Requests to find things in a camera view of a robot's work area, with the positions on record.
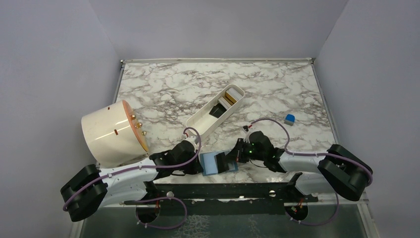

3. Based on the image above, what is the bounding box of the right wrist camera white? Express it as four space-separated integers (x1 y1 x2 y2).
242 125 253 133

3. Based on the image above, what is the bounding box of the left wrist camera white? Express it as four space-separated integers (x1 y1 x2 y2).
185 135 201 149

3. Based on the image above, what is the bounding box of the white cards stack in tray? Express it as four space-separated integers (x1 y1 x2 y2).
217 87 243 110

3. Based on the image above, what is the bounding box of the black front mounting rail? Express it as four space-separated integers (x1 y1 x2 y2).
123 182 318 216

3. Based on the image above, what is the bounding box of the blue leather card holder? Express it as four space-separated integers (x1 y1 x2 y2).
199 150 238 176

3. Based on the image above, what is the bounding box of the purple cable loop below rail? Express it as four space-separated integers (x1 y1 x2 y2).
135 197 188 230

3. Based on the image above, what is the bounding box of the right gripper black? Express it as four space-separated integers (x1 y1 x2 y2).
224 137 265 163

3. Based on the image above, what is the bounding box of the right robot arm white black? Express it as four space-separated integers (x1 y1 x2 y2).
222 131 373 202

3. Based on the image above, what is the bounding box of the cream cylindrical container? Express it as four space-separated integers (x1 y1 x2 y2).
81 100 149 168

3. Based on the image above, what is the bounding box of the small blue grey block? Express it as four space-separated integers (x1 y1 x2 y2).
284 114 295 126

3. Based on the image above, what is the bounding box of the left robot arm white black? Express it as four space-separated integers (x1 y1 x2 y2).
60 140 201 222

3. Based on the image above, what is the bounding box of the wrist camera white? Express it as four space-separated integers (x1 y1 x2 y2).
242 125 253 133
185 135 201 149

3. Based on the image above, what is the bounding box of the black card in tray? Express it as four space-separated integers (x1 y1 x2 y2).
209 103 227 118

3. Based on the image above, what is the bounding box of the white oblong plastic tray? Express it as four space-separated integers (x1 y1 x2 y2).
186 84 245 140

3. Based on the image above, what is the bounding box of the gold credit card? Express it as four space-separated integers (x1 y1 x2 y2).
223 91 238 105

